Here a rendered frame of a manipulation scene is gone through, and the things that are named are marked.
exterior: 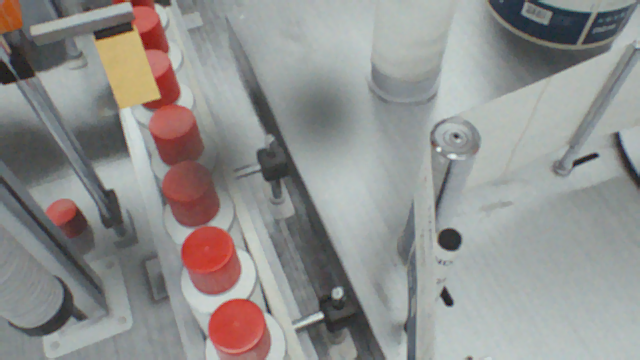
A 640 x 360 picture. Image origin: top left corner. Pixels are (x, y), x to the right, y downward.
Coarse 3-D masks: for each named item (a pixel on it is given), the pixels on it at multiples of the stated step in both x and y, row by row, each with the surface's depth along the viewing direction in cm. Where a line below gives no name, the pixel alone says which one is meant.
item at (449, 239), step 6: (444, 228) 37; (450, 228) 37; (438, 234) 37; (444, 234) 37; (450, 234) 37; (456, 234) 37; (438, 240) 37; (444, 240) 36; (450, 240) 36; (456, 240) 36; (462, 240) 37; (444, 246) 36; (450, 246) 36; (456, 246) 36
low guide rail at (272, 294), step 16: (176, 32) 68; (192, 80) 64; (208, 112) 62; (208, 128) 60; (224, 160) 58; (240, 208) 55; (240, 224) 54; (256, 240) 53; (256, 256) 52; (272, 288) 51; (272, 304) 50; (288, 320) 49; (288, 336) 48
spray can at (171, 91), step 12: (156, 60) 43; (168, 60) 43; (156, 72) 42; (168, 72) 42; (156, 84) 42; (168, 84) 43; (180, 84) 47; (168, 96) 44; (180, 96) 45; (192, 96) 46; (132, 108) 46; (144, 108) 45; (156, 108) 44; (192, 108) 46; (144, 120) 45; (144, 132) 46; (204, 132) 50
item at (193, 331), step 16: (128, 112) 56; (128, 128) 55; (144, 144) 53; (144, 160) 52; (144, 176) 51; (160, 192) 52; (160, 208) 50; (160, 224) 49; (160, 240) 48; (176, 256) 47; (176, 272) 46; (176, 288) 46; (192, 320) 44; (192, 336) 44; (192, 352) 43
